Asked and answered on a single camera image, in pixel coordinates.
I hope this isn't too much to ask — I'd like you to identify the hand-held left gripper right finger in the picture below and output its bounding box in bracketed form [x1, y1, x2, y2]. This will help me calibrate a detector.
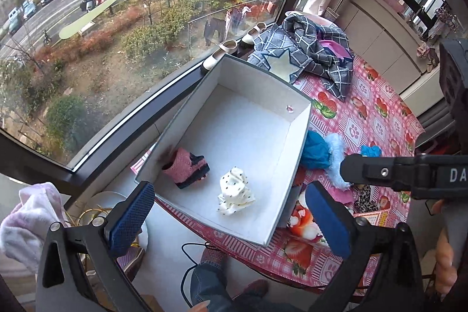
[304, 181, 434, 312]

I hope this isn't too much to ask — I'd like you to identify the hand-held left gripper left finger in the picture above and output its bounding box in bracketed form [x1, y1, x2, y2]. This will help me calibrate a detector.
[35, 181, 156, 312]

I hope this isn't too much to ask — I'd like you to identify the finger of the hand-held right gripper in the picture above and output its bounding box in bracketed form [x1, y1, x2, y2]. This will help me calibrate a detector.
[340, 153, 436, 201]

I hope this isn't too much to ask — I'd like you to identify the leopard print scrunchie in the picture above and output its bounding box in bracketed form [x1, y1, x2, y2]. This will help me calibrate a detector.
[353, 184, 383, 213]

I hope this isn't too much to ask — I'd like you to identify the light blue fluffy scrunchie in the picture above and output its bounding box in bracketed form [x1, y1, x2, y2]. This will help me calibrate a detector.
[324, 134, 353, 192]

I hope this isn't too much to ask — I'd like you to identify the pink knit bootie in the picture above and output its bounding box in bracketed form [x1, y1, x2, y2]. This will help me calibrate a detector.
[161, 147, 211, 189]

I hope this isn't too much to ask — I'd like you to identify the white polka dot scrunchie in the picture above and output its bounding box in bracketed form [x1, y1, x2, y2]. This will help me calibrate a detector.
[217, 168, 257, 216]

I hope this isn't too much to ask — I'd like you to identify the grey storage box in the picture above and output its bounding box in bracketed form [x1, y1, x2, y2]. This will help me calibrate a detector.
[135, 54, 313, 247]

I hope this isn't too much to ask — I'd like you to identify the person's right hand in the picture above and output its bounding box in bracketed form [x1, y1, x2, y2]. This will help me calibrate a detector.
[429, 199, 459, 296]

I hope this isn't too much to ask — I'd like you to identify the teal cloth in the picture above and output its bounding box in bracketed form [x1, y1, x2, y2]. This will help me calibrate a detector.
[300, 131, 331, 170]

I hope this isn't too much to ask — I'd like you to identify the red slipper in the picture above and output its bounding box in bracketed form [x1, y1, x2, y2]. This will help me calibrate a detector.
[234, 279, 269, 301]

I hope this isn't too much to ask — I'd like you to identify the person's leg in jeans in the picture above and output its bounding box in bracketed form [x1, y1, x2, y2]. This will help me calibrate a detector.
[190, 248, 330, 312]

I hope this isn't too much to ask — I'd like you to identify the pale purple fluffy cloth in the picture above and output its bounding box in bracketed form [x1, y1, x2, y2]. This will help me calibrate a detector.
[0, 182, 70, 276]

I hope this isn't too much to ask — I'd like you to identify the purple plastic container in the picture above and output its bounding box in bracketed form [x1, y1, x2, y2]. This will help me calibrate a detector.
[318, 39, 352, 60]

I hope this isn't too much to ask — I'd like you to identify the white cabinet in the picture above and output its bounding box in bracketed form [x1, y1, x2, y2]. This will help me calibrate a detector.
[336, 0, 441, 95]

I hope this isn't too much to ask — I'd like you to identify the grey plaid star cloth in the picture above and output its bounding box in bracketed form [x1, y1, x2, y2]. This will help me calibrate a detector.
[247, 13, 355, 101]

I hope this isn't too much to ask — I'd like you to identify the black cable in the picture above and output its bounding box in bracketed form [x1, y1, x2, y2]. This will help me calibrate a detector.
[181, 242, 220, 307]

